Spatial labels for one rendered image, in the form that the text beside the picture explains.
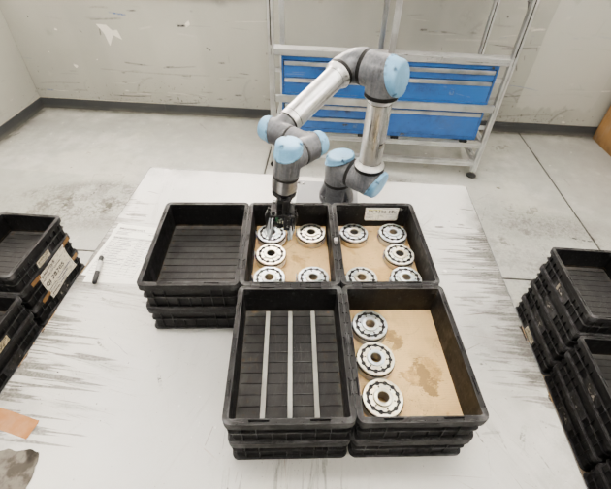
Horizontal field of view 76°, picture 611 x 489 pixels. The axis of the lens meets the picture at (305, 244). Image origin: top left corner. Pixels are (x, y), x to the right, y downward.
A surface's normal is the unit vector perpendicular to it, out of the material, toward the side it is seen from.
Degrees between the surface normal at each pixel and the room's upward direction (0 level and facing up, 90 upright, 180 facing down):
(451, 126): 90
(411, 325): 0
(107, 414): 0
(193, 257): 0
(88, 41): 90
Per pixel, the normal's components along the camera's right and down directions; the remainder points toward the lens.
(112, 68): -0.07, 0.68
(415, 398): 0.03, -0.73
